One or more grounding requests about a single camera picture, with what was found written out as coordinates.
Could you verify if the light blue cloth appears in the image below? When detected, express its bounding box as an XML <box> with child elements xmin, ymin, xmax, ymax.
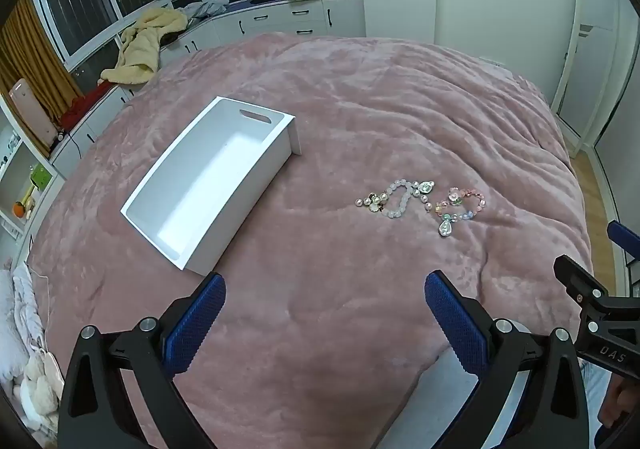
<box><xmin>581</xmin><ymin>361</ymin><xmax>614</xmax><ymax>436</ymax></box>

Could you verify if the white shelf unit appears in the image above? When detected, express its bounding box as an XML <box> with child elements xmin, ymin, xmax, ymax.
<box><xmin>0</xmin><ymin>94</ymin><xmax>67</xmax><ymax>242</ymax></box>

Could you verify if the cream plush toy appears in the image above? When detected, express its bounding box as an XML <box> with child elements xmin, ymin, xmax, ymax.
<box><xmin>12</xmin><ymin>348</ymin><xmax>67</xmax><ymax>430</ymax></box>

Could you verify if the pearl cluster gold charm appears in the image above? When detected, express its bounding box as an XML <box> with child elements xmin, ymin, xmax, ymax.
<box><xmin>355</xmin><ymin>192</ymin><xmax>390</xmax><ymax>216</ymax></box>

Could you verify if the white window bench cabinet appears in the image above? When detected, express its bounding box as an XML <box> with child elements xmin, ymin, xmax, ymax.
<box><xmin>49</xmin><ymin>0</ymin><xmax>367</xmax><ymax>172</ymax></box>

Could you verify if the colourful bead bracelet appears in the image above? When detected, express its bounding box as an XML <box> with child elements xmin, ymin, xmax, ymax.
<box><xmin>432</xmin><ymin>186</ymin><xmax>487</xmax><ymax>237</ymax></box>

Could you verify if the person's right hand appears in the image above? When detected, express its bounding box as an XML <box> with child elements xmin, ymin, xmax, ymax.
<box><xmin>602</xmin><ymin>371</ymin><xmax>640</xmax><ymax>424</ymax></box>

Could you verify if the pink fleece blanket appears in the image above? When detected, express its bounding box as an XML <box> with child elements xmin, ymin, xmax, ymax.
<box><xmin>25</xmin><ymin>31</ymin><xmax>597</xmax><ymax>449</ymax></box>

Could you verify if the grey blue clothes pile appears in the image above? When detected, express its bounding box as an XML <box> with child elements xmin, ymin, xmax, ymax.
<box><xmin>181</xmin><ymin>0</ymin><xmax>232</xmax><ymax>20</ymax></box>

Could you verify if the white rumpled bedding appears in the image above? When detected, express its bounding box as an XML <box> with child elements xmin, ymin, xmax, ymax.
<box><xmin>0</xmin><ymin>256</ymin><xmax>52</xmax><ymax>382</ymax></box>

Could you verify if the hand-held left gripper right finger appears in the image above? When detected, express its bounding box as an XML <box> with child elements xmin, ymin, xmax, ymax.
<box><xmin>424</xmin><ymin>270</ymin><xmax>592</xmax><ymax>449</ymax></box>

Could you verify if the heart crystal pearl charm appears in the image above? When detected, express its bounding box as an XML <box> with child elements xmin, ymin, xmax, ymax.
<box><xmin>412</xmin><ymin>180</ymin><xmax>437</xmax><ymax>212</ymax></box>

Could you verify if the pink upright appliance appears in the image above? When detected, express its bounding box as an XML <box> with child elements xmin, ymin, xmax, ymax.
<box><xmin>9</xmin><ymin>77</ymin><xmax>59</xmax><ymax>156</ymax></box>

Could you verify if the red cloth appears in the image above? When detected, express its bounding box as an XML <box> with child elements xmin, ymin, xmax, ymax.
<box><xmin>59</xmin><ymin>95</ymin><xmax>102</xmax><ymax>130</ymax></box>

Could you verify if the pale pink bead bracelet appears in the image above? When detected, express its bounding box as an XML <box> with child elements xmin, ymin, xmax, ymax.
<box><xmin>377</xmin><ymin>178</ymin><xmax>426</xmax><ymax>220</ymax></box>

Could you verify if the white rectangular tray box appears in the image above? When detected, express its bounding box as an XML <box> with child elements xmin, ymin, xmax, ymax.
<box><xmin>120</xmin><ymin>96</ymin><xmax>303</xmax><ymax>277</ymax></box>

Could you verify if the cream yellow fleece robe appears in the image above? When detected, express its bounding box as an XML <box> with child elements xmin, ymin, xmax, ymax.
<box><xmin>100</xmin><ymin>8</ymin><xmax>189</xmax><ymax>86</ymax></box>

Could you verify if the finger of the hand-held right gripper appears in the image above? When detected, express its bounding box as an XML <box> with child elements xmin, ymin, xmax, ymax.
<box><xmin>552</xmin><ymin>254</ymin><xmax>640</xmax><ymax>356</ymax></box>
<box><xmin>606</xmin><ymin>221</ymin><xmax>640</xmax><ymax>290</ymax></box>

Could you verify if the mustard curtain beside pink appliance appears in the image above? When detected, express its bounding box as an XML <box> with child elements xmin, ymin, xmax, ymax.
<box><xmin>0</xmin><ymin>4</ymin><xmax>85</xmax><ymax>127</ymax></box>

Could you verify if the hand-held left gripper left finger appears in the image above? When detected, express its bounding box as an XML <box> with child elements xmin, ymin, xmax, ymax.
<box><xmin>56</xmin><ymin>272</ymin><xmax>228</xmax><ymax>449</ymax></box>

